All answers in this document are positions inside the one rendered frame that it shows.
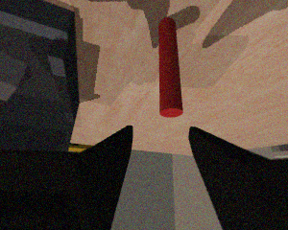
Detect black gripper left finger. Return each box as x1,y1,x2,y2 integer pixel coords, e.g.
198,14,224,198
0,126,133,230

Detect dark red peg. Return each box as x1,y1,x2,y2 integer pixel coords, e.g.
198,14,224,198
158,17,183,118

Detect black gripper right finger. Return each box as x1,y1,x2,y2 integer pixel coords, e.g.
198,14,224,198
188,126,288,230

